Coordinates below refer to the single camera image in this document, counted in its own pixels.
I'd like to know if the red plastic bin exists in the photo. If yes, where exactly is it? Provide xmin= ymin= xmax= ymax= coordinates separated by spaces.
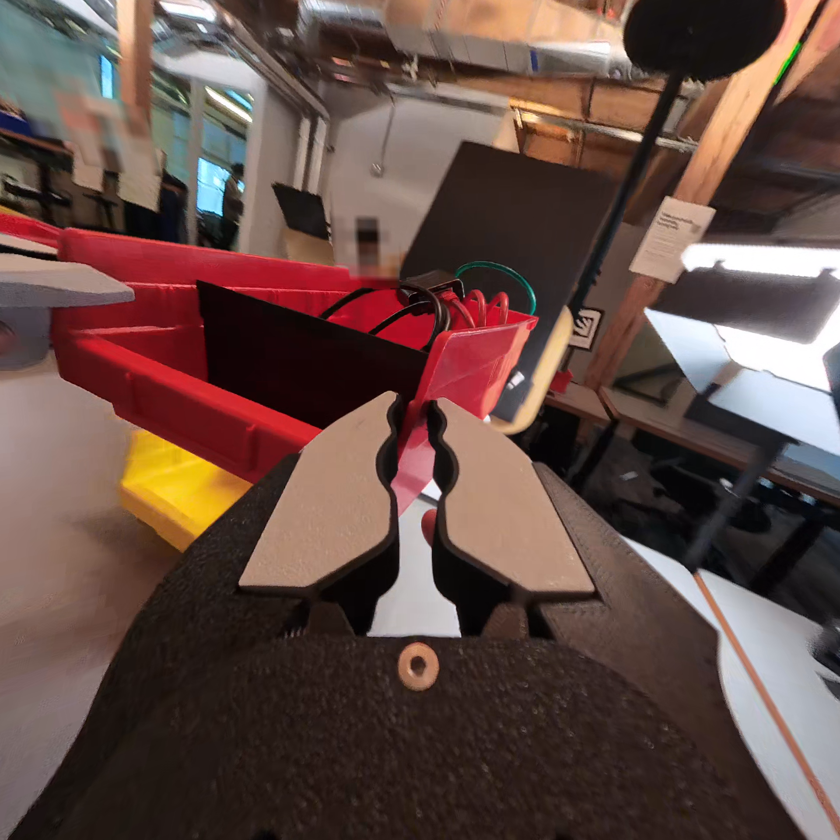
xmin=0 ymin=213 xmax=540 ymax=519

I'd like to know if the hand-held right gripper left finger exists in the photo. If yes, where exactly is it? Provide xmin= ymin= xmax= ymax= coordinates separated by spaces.
xmin=238 ymin=390 xmax=404 ymax=599

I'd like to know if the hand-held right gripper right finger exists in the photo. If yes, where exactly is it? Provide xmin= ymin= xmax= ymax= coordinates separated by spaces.
xmin=427 ymin=397 xmax=598 ymax=603

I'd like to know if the black floor lamp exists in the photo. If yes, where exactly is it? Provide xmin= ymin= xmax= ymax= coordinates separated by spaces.
xmin=567 ymin=0 xmax=787 ymax=316

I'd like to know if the studio light panel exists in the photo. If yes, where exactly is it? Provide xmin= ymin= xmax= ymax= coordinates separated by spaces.
xmin=644 ymin=241 xmax=840 ymax=408

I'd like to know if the green ethernet cable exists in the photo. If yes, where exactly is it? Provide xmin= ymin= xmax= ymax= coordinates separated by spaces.
xmin=455 ymin=261 xmax=538 ymax=316

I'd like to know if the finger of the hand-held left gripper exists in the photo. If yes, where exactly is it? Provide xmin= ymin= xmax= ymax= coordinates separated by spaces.
xmin=0 ymin=252 xmax=136 ymax=372

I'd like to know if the black ethernet cable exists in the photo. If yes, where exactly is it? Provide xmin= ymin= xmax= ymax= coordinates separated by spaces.
xmin=320 ymin=283 xmax=454 ymax=352

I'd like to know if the yellow plastic bin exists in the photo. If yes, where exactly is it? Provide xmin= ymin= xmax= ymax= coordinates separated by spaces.
xmin=120 ymin=430 xmax=253 ymax=552

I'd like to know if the wooden desk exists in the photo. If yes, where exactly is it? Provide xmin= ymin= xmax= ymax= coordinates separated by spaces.
xmin=545 ymin=382 xmax=840 ymax=509

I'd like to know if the black board on white stand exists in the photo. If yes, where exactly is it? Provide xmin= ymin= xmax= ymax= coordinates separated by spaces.
xmin=399 ymin=141 xmax=621 ymax=435

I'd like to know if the white paper notice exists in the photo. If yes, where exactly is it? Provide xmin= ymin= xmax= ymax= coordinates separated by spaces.
xmin=629 ymin=196 xmax=716 ymax=284

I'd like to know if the red ethernet cable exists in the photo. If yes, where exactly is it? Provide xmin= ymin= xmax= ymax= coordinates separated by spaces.
xmin=453 ymin=289 xmax=514 ymax=329

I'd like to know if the grey ethernet adapter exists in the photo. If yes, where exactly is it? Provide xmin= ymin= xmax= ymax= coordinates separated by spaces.
xmin=399 ymin=277 xmax=464 ymax=304

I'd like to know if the black bin divider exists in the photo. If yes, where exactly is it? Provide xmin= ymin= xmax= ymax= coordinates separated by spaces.
xmin=197 ymin=281 xmax=431 ymax=429

